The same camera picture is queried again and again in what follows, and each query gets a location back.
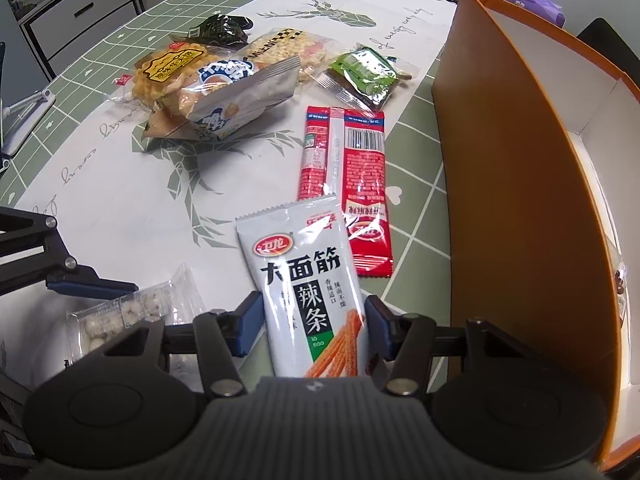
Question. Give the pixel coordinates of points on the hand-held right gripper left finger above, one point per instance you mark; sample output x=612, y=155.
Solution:
x=247, y=325

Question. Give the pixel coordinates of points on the grey metal stand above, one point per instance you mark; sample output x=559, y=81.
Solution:
x=30, y=102

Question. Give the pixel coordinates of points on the green checked tablecloth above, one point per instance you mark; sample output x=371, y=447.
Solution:
x=150, y=200

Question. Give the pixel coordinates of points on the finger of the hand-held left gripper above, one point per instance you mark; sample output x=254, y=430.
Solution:
x=12, y=400
x=90, y=291

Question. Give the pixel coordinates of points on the white drawer cabinet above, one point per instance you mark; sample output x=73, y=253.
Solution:
x=85, y=5

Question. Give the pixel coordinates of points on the white spicy strip packet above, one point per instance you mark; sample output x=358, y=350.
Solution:
x=300, y=280

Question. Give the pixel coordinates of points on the orange cardboard box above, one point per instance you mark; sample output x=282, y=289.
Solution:
x=500, y=160

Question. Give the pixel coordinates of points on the blue white chips bag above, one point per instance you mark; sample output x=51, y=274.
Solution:
x=240, y=90

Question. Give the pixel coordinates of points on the dark seaweed packet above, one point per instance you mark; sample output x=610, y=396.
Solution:
x=220, y=27

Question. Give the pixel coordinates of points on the green snack packet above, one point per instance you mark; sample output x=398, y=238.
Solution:
x=365, y=72

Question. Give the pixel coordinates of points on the clear packet of white balls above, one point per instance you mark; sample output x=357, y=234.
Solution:
x=120, y=310

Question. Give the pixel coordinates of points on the red snack packet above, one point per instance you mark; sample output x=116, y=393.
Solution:
x=365, y=175

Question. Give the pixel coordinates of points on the clear rice cracker packet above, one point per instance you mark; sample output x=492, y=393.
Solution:
x=310, y=47

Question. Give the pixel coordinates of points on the yellow corn snack packet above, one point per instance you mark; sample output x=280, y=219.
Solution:
x=160, y=72

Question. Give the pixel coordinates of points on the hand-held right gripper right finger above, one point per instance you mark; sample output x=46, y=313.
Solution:
x=377, y=330

